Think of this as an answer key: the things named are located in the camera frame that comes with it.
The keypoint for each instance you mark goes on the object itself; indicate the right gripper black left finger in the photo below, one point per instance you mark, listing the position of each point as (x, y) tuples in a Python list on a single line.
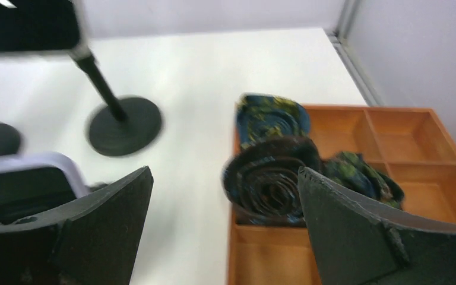
[(90, 240)]

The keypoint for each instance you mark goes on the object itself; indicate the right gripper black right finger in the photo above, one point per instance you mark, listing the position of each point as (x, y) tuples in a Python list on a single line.
[(358, 240)]

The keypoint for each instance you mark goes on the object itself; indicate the phone with white case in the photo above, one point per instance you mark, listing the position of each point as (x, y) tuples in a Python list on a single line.
[(31, 184)]

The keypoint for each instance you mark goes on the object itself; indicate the phone on middle stand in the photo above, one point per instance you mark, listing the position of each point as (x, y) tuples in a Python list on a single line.
[(43, 28)]

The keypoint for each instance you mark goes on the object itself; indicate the green blue rolled tie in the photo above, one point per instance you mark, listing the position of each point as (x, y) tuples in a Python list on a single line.
[(351, 171)]

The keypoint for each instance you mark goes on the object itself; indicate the orange compartment tray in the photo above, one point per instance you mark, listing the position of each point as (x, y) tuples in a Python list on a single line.
[(410, 145)]

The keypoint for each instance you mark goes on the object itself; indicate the dark brown rolled tie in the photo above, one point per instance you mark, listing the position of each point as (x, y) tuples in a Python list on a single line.
[(261, 181)]

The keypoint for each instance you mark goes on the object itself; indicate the blue yellow rolled tie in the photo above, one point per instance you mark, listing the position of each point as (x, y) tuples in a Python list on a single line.
[(262, 116)]

